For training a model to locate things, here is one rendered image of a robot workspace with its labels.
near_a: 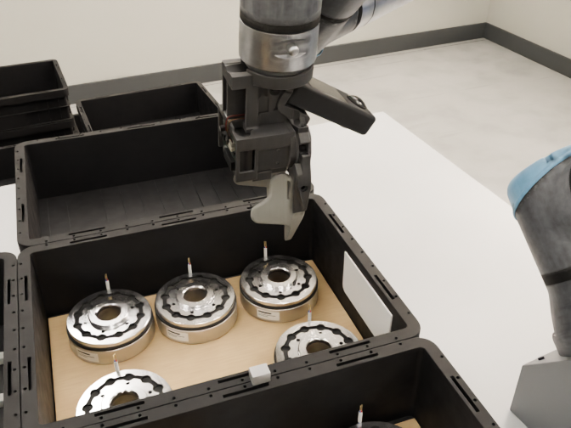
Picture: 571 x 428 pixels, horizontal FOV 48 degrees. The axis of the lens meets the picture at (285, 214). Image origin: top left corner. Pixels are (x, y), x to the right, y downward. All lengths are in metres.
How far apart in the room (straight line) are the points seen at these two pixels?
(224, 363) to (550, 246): 0.41
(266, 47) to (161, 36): 3.03
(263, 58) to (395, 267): 0.63
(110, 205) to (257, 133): 0.50
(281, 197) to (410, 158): 0.83
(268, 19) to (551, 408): 0.58
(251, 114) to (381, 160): 0.86
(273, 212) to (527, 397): 0.42
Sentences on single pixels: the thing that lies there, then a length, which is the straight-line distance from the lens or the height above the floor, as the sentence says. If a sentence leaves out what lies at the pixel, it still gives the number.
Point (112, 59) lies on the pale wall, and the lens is 3.60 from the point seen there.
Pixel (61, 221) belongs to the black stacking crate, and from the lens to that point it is 1.09.
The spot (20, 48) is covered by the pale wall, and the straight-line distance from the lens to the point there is 3.53.
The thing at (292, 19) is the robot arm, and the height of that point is 1.23.
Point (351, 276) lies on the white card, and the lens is 0.81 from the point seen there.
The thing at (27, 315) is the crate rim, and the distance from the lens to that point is 0.76.
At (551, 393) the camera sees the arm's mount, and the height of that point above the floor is 0.78.
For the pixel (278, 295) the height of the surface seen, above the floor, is 0.86.
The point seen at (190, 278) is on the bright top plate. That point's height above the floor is 0.86.
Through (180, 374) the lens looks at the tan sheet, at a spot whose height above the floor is 0.83.
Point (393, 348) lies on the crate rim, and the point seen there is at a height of 0.93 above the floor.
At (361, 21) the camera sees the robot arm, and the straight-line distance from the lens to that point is 0.78.
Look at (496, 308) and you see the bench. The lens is 1.11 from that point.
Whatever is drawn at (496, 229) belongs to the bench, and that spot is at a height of 0.70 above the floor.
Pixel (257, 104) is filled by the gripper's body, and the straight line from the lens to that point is 0.64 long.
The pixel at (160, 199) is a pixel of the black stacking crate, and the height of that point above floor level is 0.83.
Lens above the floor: 1.40
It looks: 34 degrees down
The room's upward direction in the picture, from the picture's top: straight up
